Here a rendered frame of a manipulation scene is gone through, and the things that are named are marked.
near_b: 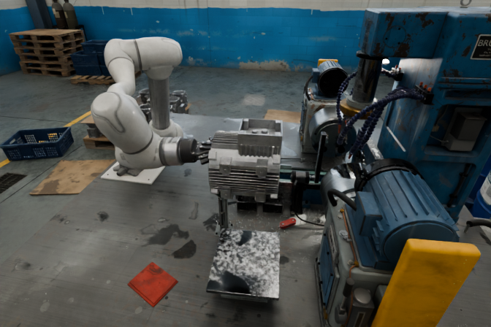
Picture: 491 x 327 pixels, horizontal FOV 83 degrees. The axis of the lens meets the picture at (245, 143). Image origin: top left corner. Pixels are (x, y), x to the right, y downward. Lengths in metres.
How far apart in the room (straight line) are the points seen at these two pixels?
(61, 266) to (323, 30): 6.27
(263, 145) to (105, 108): 0.41
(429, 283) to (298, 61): 6.37
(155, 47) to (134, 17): 6.55
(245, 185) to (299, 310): 0.54
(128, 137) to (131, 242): 0.71
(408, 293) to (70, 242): 1.29
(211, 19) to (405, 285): 6.71
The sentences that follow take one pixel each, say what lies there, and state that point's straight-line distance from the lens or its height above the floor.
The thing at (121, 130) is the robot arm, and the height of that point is 1.47.
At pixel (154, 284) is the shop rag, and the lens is 1.22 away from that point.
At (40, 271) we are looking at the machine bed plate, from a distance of 1.46.
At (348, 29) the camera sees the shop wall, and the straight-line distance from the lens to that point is 6.82.
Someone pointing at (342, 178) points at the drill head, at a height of 1.15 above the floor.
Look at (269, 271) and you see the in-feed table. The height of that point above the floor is 0.92.
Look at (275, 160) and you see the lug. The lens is 0.75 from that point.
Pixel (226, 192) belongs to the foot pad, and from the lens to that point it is 0.80.
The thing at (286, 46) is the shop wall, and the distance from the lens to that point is 6.81.
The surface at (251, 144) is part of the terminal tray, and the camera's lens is 0.75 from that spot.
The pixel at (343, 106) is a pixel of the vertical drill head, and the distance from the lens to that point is 1.28.
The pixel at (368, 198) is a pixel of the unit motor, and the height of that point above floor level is 1.32.
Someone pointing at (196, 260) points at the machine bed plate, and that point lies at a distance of 1.26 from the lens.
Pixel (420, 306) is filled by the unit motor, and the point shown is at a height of 1.17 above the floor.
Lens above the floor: 1.79
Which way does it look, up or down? 30 degrees down
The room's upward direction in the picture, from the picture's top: straight up
